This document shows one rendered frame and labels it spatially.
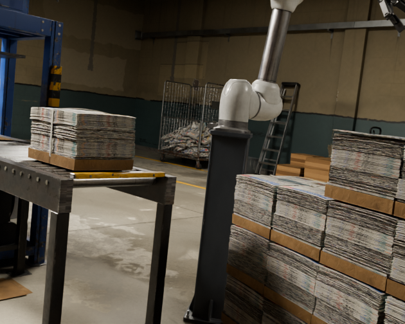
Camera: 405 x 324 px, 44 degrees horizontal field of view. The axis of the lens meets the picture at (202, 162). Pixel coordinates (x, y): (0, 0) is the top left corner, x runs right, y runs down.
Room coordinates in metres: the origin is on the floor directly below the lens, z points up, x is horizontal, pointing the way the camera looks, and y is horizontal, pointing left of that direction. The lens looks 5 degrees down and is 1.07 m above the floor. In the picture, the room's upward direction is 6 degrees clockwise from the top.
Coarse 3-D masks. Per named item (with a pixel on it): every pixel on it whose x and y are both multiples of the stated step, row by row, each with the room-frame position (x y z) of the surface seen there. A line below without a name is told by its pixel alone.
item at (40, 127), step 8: (32, 112) 2.14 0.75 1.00; (40, 112) 2.09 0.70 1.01; (48, 112) 2.04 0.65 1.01; (96, 112) 2.23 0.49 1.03; (32, 120) 2.15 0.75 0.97; (40, 120) 2.09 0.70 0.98; (48, 120) 2.05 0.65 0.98; (32, 128) 2.14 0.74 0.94; (40, 128) 2.09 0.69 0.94; (48, 128) 2.05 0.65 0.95; (32, 136) 2.14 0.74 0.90; (40, 136) 2.10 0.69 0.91; (48, 136) 2.05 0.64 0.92; (32, 144) 2.14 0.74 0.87; (40, 144) 2.09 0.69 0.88; (48, 144) 2.05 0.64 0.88
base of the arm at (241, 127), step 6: (222, 120) 2.55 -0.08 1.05; (210, 126) 2.60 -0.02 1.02; (216, 126) 2.59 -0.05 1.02; (222, 126) 2.54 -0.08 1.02; (228, 126) 2.52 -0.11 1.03; (234, 126) 2.52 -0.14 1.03; (240, 126) 2.53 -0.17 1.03; (246, 126) 2.56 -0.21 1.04; (240, 132) 2.51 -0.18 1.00; (246, 132) 2.50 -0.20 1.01
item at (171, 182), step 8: (136, 168) 2.22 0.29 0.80; (168, 176) 2.08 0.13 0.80; (160, 184) 2.09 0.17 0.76; (168, 184) 2.06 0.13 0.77; (128, 192) 2.23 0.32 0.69; (136, 192) 2.19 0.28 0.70; (144, 192) 2.15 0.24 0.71; (152, 192) 2.12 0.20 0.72; (160, 192) 2.08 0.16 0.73; (168, 192) 2.07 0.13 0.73; (152, 200) 2.11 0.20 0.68; (160, 200) 2.08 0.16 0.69; (168, 200) 2.07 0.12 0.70
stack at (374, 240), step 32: (256, 192) 2.06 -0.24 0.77; (288, 192) 1.88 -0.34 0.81; (320, 192) 1.85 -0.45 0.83; (288, 224) 1.87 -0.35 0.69; (320, 224) 1.72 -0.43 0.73; (352, 224) 1.59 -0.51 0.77; (384, 224) 1.48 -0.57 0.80; (256, 256) 2.01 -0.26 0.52; (288, 256) 1.84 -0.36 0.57; (352, 256) 1.57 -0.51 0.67; (384, 256) 1.47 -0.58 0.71; (288, 288) 1.83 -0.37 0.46; (320, 288) 1.67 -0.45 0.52; (352, 288) 1.55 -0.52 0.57; (256, 320) 1.98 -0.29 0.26; (288, 320) 1.80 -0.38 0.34; (352, 320) 1.54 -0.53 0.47; (384, 320) 1.44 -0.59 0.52
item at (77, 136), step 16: (64, 112) 1.96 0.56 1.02; (80, 112) 1.93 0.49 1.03; (64, 128) 1.95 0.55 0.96; (80, 128) 1.90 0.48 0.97; (96, 128) 1.96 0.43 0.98; (112, 128) 2.02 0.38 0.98; (128, 128) 2.08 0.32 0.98; (64, 144) 1.95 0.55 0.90; (80, 144) 1.91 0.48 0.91; (96, 144) 1.96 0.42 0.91; (112, 144) 2.02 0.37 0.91; (128, 144) 2.07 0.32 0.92
